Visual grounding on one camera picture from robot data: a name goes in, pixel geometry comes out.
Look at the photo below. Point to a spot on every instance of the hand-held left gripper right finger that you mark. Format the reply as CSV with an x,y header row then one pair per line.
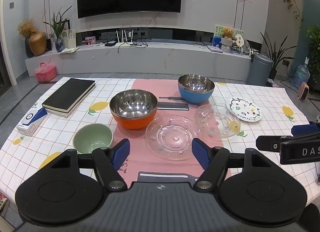
x,y
200,154

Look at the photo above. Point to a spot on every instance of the white round fan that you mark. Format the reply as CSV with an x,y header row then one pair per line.
x,y
238,40

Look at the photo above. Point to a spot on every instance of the dark vase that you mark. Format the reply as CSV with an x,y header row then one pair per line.
x,y
28,49

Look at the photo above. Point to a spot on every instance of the floral printed cloth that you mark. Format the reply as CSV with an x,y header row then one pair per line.
x,y
3,204

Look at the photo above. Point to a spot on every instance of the pink bottle print placemat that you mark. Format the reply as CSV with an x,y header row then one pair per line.
x,y
142,84

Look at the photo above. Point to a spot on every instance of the brown teddy bear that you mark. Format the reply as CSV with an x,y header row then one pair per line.
x,y
227,33

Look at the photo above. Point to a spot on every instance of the orange steel bowl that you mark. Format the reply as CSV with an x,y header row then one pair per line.
x,y
130,122

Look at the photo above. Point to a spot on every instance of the dried flower bunch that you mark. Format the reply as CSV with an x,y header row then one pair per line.
x,y
25,27

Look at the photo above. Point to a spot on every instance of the green ceramic bowl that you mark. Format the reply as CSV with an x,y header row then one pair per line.
x,y
92,137

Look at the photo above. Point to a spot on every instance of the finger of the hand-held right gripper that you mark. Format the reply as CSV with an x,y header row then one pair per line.
x,y
267,143
303,129

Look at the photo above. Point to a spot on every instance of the leafy bushy plant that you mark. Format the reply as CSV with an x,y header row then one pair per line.
x,y
315,52

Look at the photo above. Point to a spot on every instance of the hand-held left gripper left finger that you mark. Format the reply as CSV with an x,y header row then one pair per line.
x,y
121,153

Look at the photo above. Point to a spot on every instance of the grey trash can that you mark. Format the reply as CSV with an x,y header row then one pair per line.
x,y
258,71

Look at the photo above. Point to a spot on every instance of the tall potted plant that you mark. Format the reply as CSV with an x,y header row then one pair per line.
x,y
273,57

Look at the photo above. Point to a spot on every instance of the white router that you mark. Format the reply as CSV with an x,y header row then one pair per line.
x,y
123,44

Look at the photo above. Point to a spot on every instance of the grey marble television console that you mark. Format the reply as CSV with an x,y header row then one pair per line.
x,y
150,59

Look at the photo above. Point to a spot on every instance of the white painted plate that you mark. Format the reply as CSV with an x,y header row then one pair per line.
x,y
243,109

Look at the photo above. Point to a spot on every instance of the yellowish papers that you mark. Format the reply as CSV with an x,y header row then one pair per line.
x,y
68,50

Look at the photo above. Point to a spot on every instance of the pink plastic basket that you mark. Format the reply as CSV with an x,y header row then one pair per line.
x,y
45,73

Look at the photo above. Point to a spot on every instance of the green plant in blue vase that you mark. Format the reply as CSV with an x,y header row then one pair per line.
x,y
60,44

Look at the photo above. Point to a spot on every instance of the small black box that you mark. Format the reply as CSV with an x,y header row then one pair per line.
x,y
109,44

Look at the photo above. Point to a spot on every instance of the wall outlet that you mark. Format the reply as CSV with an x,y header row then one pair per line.
x,y
286,62

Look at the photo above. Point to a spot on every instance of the green painted canvas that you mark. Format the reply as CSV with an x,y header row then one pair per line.
x,y
218,31

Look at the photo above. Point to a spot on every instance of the pink photo card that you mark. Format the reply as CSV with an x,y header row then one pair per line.
x,y
90,41

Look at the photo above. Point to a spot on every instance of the pink space heater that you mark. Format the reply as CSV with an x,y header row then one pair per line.
x,y
303,91

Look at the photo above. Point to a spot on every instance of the clear glass flower plate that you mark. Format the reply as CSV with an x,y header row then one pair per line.
x,y
217,122
172,137

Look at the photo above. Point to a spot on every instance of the blue carton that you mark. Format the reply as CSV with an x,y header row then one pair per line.
x,y
216,41

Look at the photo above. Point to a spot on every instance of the white and blue box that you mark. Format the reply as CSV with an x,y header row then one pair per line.
x,y
31,122

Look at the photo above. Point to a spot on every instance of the black hardcover book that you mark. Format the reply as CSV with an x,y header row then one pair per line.
x,y
75,105
67,92

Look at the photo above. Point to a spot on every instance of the flat tablet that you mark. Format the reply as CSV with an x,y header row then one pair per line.
x,y
214,49

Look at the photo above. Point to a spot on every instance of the white drawing card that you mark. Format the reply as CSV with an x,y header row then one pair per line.
x,y
69,37

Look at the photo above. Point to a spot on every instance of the blue steel bowl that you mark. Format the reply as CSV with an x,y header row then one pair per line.
x,y
192,98

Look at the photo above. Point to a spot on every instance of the small photo frame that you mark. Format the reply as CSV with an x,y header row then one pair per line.
x,y
52,41

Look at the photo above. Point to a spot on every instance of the blue water bottle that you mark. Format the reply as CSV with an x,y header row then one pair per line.
x,y
301,74

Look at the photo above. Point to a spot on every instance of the gold vase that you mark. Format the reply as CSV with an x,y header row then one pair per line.
x,y
37,43

